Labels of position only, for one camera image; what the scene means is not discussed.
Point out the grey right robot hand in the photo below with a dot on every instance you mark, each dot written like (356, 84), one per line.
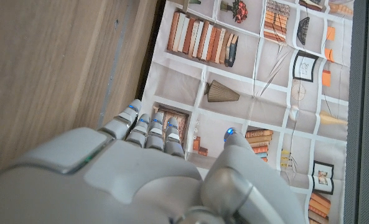
(125, 177)

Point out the printed bookshelf backdrop cloth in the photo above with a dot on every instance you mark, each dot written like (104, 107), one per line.
(234, 93)

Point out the dark grey perforated panel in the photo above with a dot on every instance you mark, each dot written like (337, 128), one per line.
(367, 109)

